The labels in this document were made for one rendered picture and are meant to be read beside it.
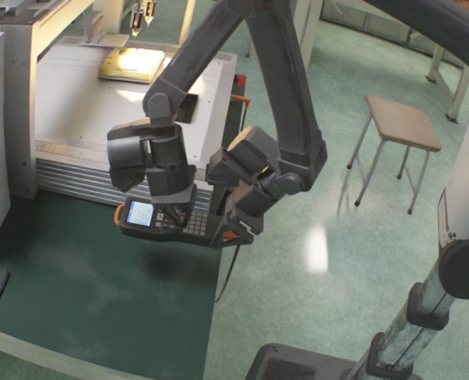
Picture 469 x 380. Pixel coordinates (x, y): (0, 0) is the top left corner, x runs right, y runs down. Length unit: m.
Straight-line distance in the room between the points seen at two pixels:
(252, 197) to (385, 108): 1.76
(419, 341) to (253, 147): 0.57
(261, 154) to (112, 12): 1.03
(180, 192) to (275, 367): 0.83
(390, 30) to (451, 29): 4.68
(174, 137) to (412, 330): 0.63
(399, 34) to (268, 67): 4.57
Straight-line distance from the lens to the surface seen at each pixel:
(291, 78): 0.73
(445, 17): 0.56
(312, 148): 0.83
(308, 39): 3.68
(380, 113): 2.57
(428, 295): 1.06
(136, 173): 0.93
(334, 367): 1.67
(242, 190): 0.95
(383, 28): 5.22
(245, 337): 1.99
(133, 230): 1.01
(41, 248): 1.17
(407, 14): 0.58
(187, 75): 0.85
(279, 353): 1.65
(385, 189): 2.90
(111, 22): 1.81
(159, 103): 0.85
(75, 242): 1.18
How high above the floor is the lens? 1.60
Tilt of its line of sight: 39 degrees down
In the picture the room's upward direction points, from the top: 12 degrees clockwise
